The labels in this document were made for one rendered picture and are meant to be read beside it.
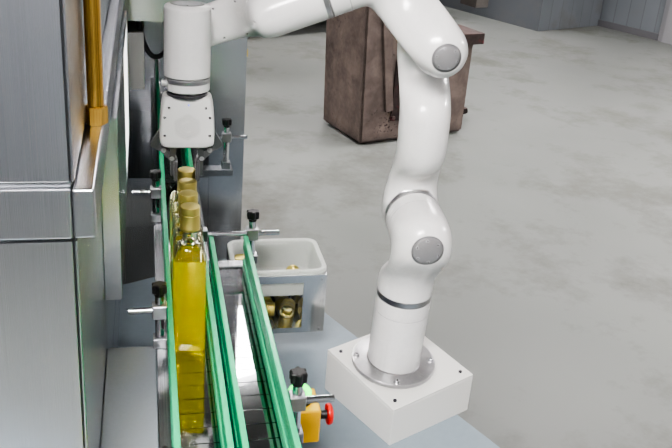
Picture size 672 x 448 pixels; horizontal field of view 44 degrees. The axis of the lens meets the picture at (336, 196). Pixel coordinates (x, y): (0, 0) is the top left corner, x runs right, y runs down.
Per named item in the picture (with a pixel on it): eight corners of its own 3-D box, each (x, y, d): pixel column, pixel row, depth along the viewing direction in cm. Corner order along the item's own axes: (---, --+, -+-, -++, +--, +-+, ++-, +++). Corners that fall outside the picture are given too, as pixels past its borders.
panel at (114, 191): (118, 134, 229) (115, 9, 216) (129, 134, 230) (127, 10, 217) (105, 300, 149) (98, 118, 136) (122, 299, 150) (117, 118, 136)
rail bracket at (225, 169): (187, 188, 248) (188, 115, 239) (244, 187, 251) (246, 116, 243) (188, 194, 244) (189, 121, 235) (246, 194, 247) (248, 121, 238)
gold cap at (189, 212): (202, 231, 146) (203, 208, 144) (183, 234, 145) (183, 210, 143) (196, 223, 149) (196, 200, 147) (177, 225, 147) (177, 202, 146)
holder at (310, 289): (203, 300, 211) (204, 245, 205) (310, 295, 217) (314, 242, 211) (208, 337, 196) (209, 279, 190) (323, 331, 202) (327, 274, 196)
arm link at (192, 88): (161, 81, 148) (161, 97, 150) (211, 81, 150) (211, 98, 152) (160, 68, 156) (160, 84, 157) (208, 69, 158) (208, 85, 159)
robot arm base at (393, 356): (388, 326, 202) (398, 261, 194) (451, 365, 191) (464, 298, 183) (334, 357, 189) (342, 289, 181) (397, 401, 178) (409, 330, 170)
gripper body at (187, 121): (159, 91, 150) (159, 150, 154) (216, 92, 152) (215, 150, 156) (158, 80, 156) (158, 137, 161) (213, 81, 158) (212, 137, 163)
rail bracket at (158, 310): (129, 342, 156) (127, 279, 150) (167, 340, 157) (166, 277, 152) (129, 354, 152) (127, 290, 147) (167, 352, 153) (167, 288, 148)
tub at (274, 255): (225, 270, 209) (226, 239, 206) (313, 267, 214) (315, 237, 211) (231, 306, 194) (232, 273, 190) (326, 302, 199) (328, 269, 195)
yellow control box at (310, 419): (275, 422, 157) (277, 389, 154) (314, 419, 158) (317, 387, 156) (281, 447, 151) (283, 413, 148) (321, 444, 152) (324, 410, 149)
